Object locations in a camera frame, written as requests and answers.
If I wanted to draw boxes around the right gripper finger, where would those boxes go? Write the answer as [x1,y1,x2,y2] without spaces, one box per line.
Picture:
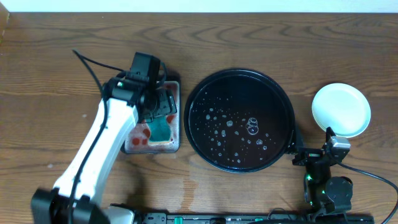
[324,127,336,146]
[285,123,304,154]

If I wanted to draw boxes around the green scrubbing sponge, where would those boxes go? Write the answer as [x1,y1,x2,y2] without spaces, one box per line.
[147,117,171,142]

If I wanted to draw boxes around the light blue plate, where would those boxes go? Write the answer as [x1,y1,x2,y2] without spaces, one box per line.
[312,83,371,138]

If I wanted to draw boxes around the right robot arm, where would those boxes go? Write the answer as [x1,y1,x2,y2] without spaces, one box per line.
[288,128,353,220]

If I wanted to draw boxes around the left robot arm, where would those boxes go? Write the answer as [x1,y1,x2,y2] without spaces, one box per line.
[30,77,180,223]

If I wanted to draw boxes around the black rectangular soapy tray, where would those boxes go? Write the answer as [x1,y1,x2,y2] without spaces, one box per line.
[121,76,180,154]

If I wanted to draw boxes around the black round tray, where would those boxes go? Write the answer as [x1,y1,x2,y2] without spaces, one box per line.
[183,69,296,173]

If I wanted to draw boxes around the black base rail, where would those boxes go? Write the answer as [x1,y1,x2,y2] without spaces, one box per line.
[134,210,374,224]

